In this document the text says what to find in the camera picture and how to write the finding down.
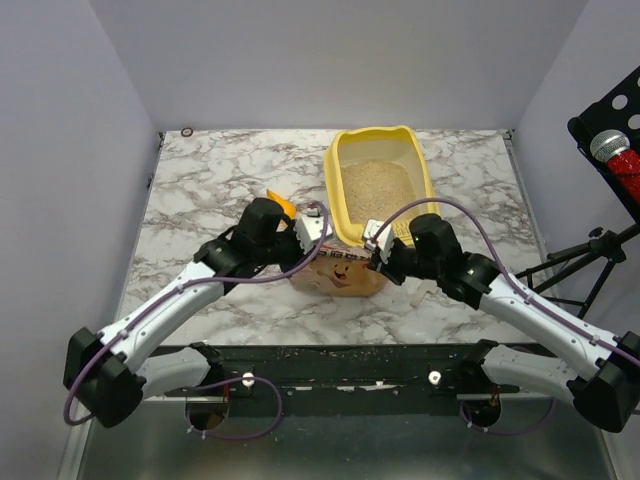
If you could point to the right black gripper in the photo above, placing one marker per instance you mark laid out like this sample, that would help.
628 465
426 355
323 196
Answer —
395 265

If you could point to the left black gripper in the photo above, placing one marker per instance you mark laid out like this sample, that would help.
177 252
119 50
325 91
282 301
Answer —
299 253

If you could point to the orange plastic scoop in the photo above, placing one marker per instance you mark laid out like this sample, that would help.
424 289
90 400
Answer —
289 210

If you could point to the pink cat litter bag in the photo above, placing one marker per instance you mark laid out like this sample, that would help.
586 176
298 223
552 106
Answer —
339 271

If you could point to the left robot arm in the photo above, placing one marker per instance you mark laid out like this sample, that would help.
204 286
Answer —
111 372

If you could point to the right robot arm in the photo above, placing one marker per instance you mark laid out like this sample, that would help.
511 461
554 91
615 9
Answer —
592 369

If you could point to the yellow litter box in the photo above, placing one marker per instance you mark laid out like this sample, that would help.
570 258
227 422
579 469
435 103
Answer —
371 173

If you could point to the red silver microphone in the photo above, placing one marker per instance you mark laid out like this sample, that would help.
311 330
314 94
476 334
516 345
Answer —
613 149

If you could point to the black music stand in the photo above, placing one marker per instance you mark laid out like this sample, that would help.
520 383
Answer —
568 196

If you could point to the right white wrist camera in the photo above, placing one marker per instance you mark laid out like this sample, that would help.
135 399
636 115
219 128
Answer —
378 237

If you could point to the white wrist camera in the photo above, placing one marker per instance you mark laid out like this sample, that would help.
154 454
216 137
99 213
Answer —
312 227
378 237

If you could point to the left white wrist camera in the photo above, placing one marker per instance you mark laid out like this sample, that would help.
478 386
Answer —
312 227

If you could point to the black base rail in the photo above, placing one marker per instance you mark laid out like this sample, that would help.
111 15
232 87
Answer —
350 380

